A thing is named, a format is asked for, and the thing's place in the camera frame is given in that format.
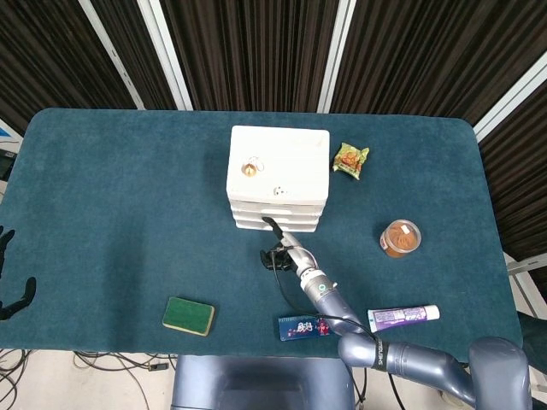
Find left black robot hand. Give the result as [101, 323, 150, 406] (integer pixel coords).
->
[0, 228, 38, 321]

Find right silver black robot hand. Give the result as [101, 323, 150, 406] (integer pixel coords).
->
[259, 216, 320, 277]

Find clear drawer with duck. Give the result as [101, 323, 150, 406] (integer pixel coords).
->
[232, 212, 323, 224]

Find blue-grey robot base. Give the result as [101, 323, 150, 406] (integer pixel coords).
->
[170, 354, 356, 410]

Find clear drawer with pink toy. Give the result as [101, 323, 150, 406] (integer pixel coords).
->
[234, 221, 320, 234]

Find clear drawer with dice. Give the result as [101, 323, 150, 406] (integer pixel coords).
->
[230, 202, 326, 214]

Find white plastic drawer cabinet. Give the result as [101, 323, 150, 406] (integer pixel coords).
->
[226, 125, 331, 234]

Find dark blue printed box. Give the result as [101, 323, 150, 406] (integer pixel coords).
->
[278, 314, 332, 342]

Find clear jar of rubber bands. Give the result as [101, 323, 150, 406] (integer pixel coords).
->
[379, 219, 422, 259]

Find green snack packet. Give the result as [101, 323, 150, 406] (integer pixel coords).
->
[332, 142, 370, 180]

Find teal table cloth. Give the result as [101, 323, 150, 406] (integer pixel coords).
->
[0, 107, 523, 359]

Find purple white toothpaste tube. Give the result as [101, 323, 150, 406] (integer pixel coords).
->
[367, 304, 441, 334]

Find green and yellow sponge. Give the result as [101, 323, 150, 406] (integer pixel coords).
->
[162, 296, 216, 337]

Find black device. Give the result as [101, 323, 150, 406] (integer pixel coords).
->
[0, 149, 18, 180]

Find blue and white sign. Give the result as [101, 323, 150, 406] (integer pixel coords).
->
[0, 118, 22, 144]

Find dark brown pleated curtain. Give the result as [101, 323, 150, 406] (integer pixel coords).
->
[0, 0, 547, 300]

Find teal trouser leg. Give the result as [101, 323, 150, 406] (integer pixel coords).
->
[517, 311, 547, 373]

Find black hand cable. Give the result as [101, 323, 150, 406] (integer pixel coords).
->
[272, 255, 381, 343]

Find tangled black floor cables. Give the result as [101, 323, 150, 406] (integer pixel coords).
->
[0, 348, 31, 410]

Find gold bell keychain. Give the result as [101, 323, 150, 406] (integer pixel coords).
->
[240, 156, 265, 178]

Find loose floor cables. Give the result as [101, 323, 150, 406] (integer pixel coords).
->
[72, 349, 176, 410]

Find black cables beside base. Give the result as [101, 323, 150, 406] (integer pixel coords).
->
[341, 358, 369, 405]

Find white partition post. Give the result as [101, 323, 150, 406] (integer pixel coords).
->
[78, 0, 147, 110]
[473, 59, 547, 142]
[136, 0, 194, 111]
[316, 0, 358, 114]

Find grey metal frame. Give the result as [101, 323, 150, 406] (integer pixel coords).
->
[506, 251, 547, 317]

